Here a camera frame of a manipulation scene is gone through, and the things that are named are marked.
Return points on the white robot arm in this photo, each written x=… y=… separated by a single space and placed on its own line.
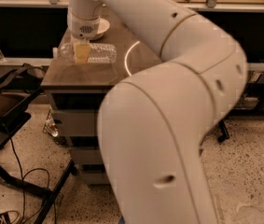
x=150 y=125

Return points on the clear plastic water bottle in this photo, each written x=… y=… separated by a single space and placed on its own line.
x=100 y=53

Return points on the bottom grey drawer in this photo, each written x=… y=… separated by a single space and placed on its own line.
x=94 y=177

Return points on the top grey drawer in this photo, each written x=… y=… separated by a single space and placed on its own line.
x=75 y=122

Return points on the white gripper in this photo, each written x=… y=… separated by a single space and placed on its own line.
x=82 y=28

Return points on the middle grey drawer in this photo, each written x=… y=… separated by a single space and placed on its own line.
x=85 y=155

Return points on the grey drawer cabinet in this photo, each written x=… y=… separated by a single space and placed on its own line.
x=72 y=86

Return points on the black sneaker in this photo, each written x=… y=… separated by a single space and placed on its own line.
x=10 y=217

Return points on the black chair with bag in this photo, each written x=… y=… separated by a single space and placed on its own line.
x=13 y=116

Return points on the grey drawer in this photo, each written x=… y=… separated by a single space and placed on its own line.
x=75 y=122
x=94 y=177
x=85 y=155

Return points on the black caster leg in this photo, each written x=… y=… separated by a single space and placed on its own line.
x=224 y=132

